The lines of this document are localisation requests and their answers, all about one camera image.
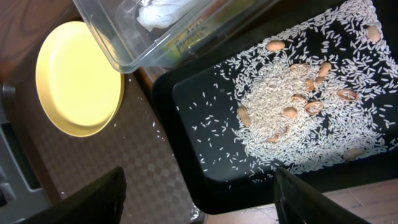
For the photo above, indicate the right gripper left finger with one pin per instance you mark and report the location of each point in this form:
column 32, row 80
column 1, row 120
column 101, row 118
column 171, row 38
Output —
column 102, row 201

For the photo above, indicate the white paper napkin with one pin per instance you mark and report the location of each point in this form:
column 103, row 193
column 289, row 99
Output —
column 163, row 13

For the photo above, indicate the green snack wrapper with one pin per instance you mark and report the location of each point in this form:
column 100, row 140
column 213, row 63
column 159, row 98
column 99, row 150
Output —
column 195, row 35

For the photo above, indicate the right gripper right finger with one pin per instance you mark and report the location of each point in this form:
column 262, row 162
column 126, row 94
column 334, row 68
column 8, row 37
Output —
column 297, row 202

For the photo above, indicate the black waste tray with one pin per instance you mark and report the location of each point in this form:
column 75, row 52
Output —
column 215, row 175

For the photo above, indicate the yellow plate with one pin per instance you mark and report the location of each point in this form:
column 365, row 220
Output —
column 78, row 88

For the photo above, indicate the grey plastic dishwasher rack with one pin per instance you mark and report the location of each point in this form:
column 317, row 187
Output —
column 22, row 196

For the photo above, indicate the clear plastic waste bin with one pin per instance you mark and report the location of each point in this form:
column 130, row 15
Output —
column 129, row 46

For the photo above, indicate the dark brown serving tray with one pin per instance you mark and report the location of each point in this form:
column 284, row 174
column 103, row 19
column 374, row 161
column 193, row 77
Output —
column 133, row 139

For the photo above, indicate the rice and nut waste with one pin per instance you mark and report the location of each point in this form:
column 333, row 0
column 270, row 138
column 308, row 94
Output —
column 318, row 94

